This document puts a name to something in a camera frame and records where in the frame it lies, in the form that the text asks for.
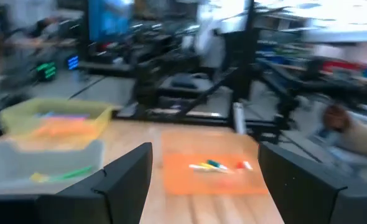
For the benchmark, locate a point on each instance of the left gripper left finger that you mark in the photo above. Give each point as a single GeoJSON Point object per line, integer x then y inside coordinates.
{"type": "Point", "coordinates": [124, 186]}

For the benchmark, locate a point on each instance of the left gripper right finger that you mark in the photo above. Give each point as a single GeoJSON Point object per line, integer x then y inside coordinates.
{"type": "Point", "coordinates": [292, 186]}

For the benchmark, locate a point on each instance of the green highlighter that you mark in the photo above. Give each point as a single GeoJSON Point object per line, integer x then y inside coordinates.
{"type": "Point", "coordinates": [74, 172]}

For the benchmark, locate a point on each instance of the white marker red cap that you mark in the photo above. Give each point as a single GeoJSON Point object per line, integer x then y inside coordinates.
{"type": "Point", "coordinates": [244, 165]}

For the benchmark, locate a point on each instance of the white marker yellow cap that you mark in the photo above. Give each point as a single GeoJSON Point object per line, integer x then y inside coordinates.
{"type": "Point", "coordinates": [200, 166]}

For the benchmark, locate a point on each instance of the white marker teal cap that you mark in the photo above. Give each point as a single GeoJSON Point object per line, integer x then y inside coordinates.
{"type": "Point", "coordinates": [216, 163]}

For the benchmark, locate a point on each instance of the orange highlighter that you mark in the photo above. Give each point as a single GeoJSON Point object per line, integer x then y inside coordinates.
{"type": "Point", "coordinates": [62, 128]}

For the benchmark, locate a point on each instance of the yellow highlighter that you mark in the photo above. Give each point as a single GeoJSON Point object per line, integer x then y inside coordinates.
{"type": "Point", "coordinates": [39, 178]}

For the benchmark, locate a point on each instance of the blue highlighter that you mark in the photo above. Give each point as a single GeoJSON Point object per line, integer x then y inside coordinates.
{"type": "Point", "coordinates": [46, 114]}

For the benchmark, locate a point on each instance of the orange translucent plastic bin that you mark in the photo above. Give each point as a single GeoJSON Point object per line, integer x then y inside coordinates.
{"type": "Point", "coordinates": [202, 183]}

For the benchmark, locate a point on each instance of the person's hand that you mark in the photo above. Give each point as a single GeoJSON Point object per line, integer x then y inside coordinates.
{"type": "Point", "coordinates": [336, 117]}

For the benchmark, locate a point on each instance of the silver aluminium extrusion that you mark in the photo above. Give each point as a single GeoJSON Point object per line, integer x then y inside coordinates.
{"type": "Point", "coordinates": [239, 118]}

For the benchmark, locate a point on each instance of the grey plastic bin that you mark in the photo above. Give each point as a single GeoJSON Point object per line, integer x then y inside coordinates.
{"type": "Point", "coordinates": [15, 161]}

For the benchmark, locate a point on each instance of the yellow plastic bin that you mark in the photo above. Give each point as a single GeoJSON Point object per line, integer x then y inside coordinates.
{"type": "Point", "coordinates": [18, 115]}

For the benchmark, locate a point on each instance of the blue screen monitor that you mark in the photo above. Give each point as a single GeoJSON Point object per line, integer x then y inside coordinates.
{"type": "Point", "coordinates": [109, 18]}

